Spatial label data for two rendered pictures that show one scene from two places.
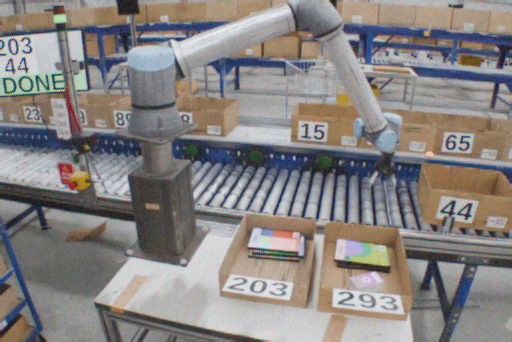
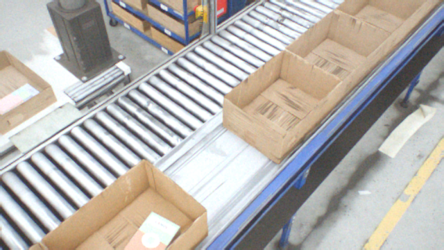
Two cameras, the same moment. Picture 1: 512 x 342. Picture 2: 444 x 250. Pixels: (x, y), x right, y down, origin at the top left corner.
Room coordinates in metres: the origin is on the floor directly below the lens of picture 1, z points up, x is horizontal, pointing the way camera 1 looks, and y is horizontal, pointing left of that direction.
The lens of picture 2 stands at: (2.61, -0.80, 2.18)
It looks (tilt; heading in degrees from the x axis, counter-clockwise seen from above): 49 degrees down; 117
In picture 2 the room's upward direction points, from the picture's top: 1 degrees clockwise
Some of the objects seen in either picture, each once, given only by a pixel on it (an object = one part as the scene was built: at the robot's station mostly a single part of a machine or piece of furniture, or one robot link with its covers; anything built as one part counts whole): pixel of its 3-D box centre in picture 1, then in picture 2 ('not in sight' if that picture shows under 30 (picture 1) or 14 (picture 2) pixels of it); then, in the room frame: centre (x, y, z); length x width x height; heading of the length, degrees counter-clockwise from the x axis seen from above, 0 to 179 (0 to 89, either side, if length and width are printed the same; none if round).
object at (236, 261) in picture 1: (272, 255); (3, 89); (1.08, -0.06, 0.80); 0.38 x 0.28 x 0.10; 168
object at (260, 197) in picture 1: (263, 190); (121, 151); (1.72, -0.04, 0.72); 0.52 x 0.05 x 0.05; 166
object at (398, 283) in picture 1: (362, 266); not in sight; (1.01, -0.36, 0.80); 0.38 x 0.28 x 0.10; 168
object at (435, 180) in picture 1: (464, 195); not in sight; (1.44, -0.96, 0.83); 0.39 x 0.29 x 0.17; 75
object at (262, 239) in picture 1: (275, 240); (19, 101); (1.18, -0.07, 0.79); 0.19 x 0.14 x 0.02; 80
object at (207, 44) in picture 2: (130, 176); (238, 63); (1.90, 0.72, 0.72); 0.52 x 0.05 x 0.05; 166
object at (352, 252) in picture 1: (361, 253); not in sight; (1.09, -0.38, 0.79); 0.19 x 0.14 x 0.02; 74
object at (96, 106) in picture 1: (97, 110); (377, 17); (2.46, 1.10, 0.96); 0.39 x 0.29 x 0.17; 76
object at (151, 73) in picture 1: (152, 73); not in sight; (1.23, 0.34, 1.41); 0.17 x 0.15 x 0.18; 11
